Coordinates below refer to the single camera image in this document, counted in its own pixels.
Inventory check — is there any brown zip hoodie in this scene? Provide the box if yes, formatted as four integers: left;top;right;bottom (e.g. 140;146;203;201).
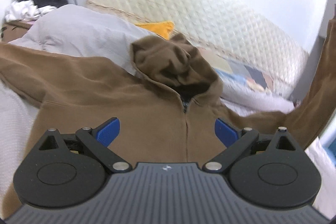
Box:
1;20;335;223

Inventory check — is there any patchwork patterned pillow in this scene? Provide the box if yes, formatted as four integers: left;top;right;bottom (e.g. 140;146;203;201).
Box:
198;48;274;92

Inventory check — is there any white bed sheet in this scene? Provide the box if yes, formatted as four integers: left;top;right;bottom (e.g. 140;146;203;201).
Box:
1;82;38;203

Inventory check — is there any grey white duvet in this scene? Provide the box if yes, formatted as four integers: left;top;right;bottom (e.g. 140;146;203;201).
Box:
2;5;294;117

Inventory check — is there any orange yellow cloth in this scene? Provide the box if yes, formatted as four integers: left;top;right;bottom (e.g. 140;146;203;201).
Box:
135;21;175;40

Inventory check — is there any white crumpled garment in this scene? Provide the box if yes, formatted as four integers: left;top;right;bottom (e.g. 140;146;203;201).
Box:
5;0;57;22

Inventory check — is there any cream quilted mattress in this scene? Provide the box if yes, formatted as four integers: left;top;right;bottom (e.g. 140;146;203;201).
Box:
86;0;309;97

